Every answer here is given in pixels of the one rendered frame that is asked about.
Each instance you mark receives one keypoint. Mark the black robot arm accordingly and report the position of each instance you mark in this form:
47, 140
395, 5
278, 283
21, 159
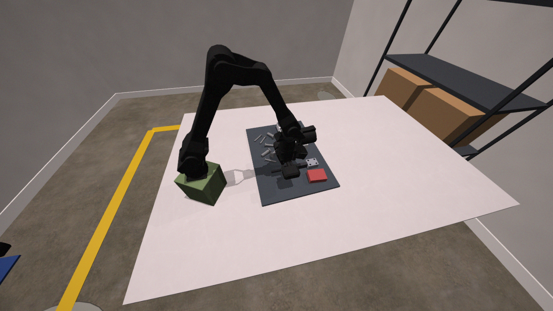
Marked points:
223, 70

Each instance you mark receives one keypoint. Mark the red rectangular block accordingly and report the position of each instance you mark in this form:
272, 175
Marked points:
316, 175

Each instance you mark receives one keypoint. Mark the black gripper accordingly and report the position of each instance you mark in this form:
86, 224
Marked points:
291, 170

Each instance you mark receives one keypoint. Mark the dark grey flat bar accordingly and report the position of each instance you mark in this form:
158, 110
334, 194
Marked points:
302, 165

